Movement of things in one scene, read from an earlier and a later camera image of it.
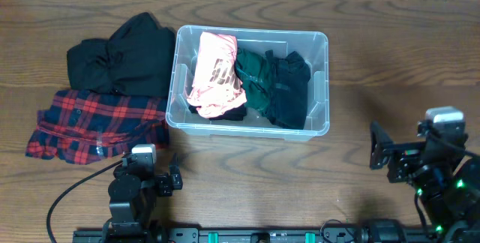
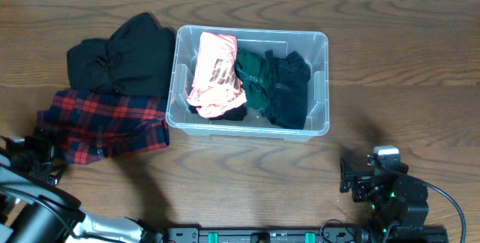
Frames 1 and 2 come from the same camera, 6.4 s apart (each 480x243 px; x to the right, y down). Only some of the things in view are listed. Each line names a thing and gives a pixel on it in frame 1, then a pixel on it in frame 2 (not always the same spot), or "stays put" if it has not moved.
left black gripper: x=166 y=188 to x=46 y=146
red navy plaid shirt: x=88 y=126 stays put
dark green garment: x=252 y=70 stays put
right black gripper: x=414 y=156 to x=363 y=182
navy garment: x=285 y=100 stays put
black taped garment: x=233 y=115 stays put
